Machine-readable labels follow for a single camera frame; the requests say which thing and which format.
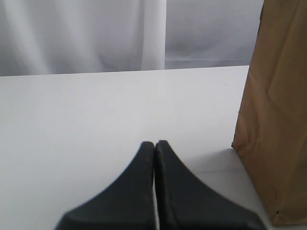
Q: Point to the brown paper shopping bag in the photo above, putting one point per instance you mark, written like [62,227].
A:
[271,128]

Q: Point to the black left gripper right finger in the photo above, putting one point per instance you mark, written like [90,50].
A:
[185,203]

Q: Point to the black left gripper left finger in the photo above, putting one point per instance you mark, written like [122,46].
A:
[127,204]

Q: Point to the white curtain backdrop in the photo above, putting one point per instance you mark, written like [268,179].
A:
[81,36]

